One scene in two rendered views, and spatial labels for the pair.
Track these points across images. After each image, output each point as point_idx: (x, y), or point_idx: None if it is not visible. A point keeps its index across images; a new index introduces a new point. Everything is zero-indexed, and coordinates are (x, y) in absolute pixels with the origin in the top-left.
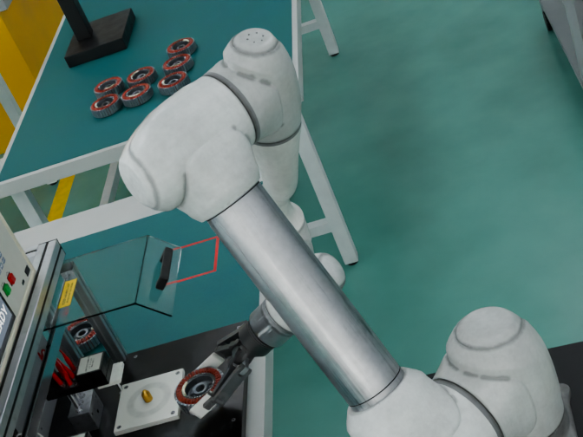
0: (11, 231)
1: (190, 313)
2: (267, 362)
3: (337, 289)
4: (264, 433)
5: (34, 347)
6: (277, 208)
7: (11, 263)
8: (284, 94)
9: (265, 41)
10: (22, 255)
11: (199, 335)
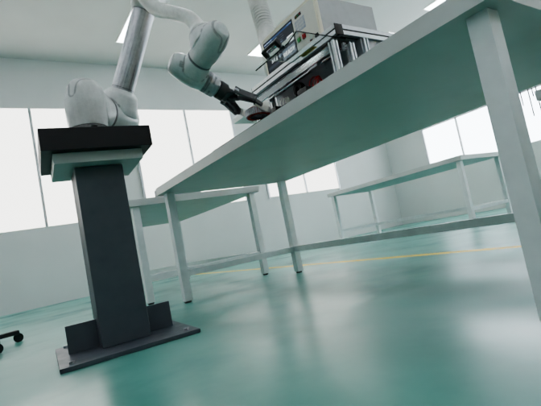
0: (316, 13)
1: None
2: (260, 123)
3: (121, 51)
4: (232, 138)
5: (288, 66)
6: (130, 18)
7: (308, 28)
8: None
9: None
10: (317, 26)
11: None
